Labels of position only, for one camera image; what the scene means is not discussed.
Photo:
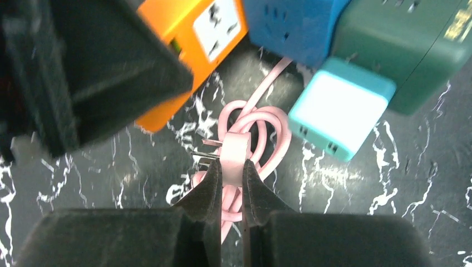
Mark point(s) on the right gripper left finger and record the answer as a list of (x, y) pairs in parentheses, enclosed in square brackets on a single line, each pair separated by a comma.
[(185, 234)]

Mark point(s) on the blue socket cube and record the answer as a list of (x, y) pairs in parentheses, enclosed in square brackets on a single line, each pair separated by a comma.
[(298, 29)]

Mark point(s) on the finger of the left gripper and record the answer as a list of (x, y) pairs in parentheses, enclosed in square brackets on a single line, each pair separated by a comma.
[(77, 72)]

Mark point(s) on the dark green socket cube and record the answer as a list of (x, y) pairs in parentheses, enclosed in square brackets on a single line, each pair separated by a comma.
[(419, 45)]

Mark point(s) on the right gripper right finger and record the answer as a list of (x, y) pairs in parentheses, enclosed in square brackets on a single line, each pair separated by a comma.
[(276, 235)]

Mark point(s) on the teal white charger plug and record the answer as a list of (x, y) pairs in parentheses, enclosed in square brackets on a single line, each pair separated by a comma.
[(339, 107)]

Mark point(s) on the orange socket cube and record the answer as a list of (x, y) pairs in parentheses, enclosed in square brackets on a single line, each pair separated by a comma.
[(201, 33)]

